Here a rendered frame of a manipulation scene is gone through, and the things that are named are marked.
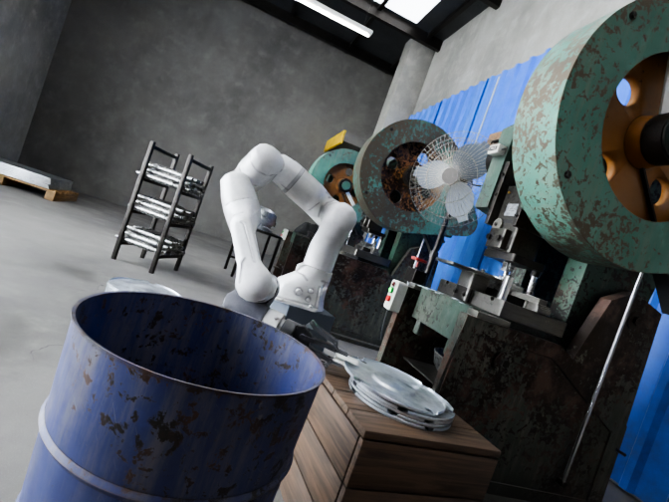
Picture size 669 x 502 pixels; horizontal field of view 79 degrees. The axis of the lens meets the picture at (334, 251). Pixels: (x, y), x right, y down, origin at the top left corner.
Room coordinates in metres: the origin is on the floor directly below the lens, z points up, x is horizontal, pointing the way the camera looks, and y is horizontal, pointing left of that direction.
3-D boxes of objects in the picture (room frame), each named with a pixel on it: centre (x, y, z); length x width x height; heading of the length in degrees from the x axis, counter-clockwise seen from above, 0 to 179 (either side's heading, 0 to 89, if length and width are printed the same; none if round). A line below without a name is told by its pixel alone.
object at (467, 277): (1.64, -0.54, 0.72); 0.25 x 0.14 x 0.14; 106
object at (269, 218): (4.39, 0.84, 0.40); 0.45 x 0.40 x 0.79; 28
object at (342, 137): (7.62, 0.26, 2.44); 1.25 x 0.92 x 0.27; 16
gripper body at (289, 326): (1.14, 0.02, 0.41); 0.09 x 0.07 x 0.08; 82
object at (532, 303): (1.52, -0.75, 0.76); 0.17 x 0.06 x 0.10; 16
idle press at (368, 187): (3.45, -0.59, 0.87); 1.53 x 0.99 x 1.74; 104
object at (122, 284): (1.67, 0.68, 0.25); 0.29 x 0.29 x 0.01
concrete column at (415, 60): (6.90, -0.21, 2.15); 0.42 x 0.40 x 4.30; 106
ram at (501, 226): (1.67, -0.67, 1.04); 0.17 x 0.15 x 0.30; 106
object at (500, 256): (1.69, -0.71, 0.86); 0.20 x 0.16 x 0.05; 16
